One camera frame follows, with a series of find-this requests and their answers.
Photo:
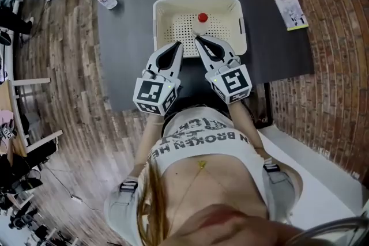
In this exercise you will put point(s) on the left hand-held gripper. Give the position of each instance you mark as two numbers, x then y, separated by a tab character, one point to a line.
150	92

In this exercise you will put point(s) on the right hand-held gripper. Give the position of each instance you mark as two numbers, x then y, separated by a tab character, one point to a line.
233	83

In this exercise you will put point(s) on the red-capped small bottle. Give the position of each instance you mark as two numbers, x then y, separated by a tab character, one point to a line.
201	25

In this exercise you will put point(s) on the cream perforated plastic basket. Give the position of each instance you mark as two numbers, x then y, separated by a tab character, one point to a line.
173	17

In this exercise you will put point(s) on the person's left forearm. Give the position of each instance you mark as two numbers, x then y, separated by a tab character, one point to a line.
147	138

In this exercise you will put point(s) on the person's right forearm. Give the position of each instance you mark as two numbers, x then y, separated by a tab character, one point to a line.
243	121

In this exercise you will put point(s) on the dark grey table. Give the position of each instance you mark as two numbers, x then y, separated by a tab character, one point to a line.
132	37

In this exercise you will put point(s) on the yellow-green paperback book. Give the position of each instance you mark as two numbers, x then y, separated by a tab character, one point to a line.
289	8

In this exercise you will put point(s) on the person's white printed shirt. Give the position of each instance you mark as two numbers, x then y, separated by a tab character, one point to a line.
201	147

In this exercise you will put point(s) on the white floor power adapter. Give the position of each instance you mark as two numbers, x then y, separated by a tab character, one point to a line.
76	199

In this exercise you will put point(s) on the wooden table with white frame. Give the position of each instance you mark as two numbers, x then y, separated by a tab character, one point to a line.
4	100

